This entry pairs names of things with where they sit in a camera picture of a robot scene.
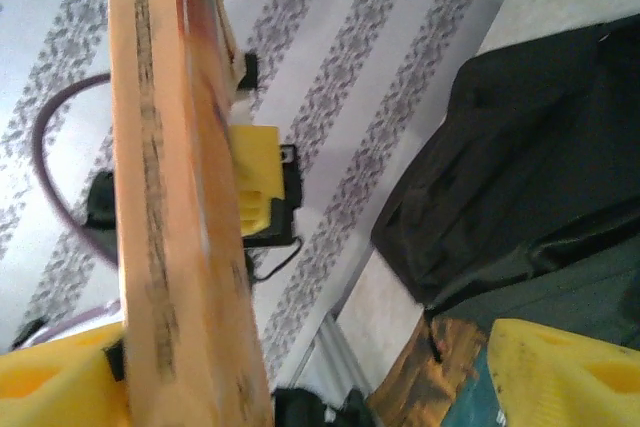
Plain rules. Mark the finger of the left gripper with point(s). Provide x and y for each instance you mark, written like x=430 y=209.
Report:
x=257 y=162
x=102 y=202

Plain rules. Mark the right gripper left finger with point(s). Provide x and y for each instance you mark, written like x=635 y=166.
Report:
x=50 y=382

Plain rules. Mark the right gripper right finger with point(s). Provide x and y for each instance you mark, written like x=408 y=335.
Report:
x=565 y=382

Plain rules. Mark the orange book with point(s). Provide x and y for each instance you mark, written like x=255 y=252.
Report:
x=165 y=197

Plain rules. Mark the black fabric backpack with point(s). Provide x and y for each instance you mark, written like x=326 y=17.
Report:
x=525 y=172

